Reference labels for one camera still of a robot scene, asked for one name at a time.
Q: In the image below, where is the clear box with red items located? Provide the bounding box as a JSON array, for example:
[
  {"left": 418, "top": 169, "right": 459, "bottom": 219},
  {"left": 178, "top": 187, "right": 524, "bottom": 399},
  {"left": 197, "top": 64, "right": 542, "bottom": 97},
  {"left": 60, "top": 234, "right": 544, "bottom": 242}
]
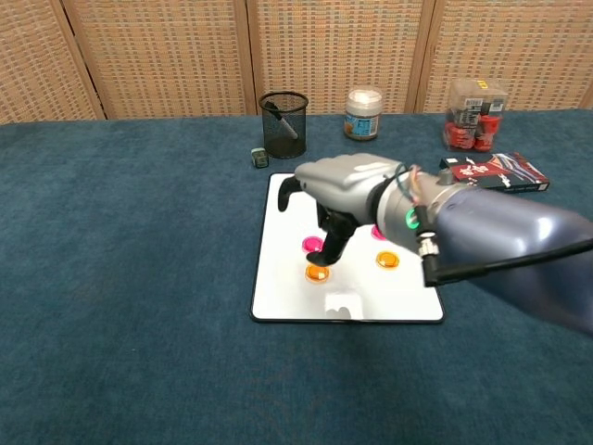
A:
[{"left": 442, "top": 77, "right": 511, "bottom": 153}]

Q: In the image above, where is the black printed card box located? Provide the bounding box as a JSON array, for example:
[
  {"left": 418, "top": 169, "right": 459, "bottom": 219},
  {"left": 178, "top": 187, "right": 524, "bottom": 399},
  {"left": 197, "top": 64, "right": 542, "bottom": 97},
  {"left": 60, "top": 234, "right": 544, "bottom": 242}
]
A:
[{"left": 438, "top": 151, "right": 551, "bottom": 194}]

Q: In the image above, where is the woven wooden folding screen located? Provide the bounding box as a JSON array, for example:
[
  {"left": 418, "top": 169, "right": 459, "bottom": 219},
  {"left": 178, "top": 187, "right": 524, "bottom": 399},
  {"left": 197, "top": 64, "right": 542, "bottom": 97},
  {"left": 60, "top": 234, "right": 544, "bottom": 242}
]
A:
[{"left": 0, "top": 0, "right": 593, "bottom": 125}]

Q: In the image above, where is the black marker pen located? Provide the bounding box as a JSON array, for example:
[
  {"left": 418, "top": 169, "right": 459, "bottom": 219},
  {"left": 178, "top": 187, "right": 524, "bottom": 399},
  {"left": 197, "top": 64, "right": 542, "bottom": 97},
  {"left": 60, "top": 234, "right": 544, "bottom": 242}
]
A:
[{"left": 267, "top": 103, "right": 299, "bottom": 140}]

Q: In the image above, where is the black mesh pen holder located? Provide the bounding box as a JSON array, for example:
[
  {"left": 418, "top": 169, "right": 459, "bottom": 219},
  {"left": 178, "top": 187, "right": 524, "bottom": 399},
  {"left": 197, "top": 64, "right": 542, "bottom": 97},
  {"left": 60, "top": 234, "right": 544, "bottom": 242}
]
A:
[{"left": 259, "top": 91, "right": 309, "bottom": 160}]

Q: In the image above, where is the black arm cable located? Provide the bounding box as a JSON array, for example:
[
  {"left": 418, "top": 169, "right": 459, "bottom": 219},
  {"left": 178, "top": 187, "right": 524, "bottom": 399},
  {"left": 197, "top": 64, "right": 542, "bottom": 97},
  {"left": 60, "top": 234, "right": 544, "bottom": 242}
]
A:
[{"left": 416, "top": 203, "right": 593, "bottom": 286}]

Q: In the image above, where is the white-lidded plastic jar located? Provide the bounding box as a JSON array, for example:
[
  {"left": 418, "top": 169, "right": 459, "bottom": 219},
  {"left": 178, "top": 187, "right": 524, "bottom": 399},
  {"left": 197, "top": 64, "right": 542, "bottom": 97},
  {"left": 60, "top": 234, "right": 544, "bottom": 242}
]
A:
[{"left": 343, "top": 87, "right": 385, "bottom": 144}]

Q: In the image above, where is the white magnetic whiteboard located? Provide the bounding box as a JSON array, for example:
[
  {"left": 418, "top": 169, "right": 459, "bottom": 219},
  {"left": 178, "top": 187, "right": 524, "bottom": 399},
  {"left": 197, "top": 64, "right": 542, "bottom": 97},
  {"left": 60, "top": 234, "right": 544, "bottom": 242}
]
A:
[{"left": 250, "top": 172, "right": 445, "bottom": 324}]

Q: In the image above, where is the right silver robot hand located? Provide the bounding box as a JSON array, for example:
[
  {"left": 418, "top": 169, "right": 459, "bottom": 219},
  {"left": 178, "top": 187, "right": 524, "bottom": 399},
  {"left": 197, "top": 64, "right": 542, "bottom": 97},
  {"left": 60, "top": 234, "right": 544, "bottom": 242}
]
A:
[{"left": 276, "top": 154, "right": 410, "bottom": 268}]

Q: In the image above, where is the blue table cloth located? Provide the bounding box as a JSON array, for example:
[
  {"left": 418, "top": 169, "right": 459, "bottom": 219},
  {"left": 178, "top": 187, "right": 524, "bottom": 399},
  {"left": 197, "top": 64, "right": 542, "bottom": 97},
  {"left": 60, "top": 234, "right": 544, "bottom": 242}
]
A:
[{"left": 0, "top": 108, "right": 593, "bottom": 445}]

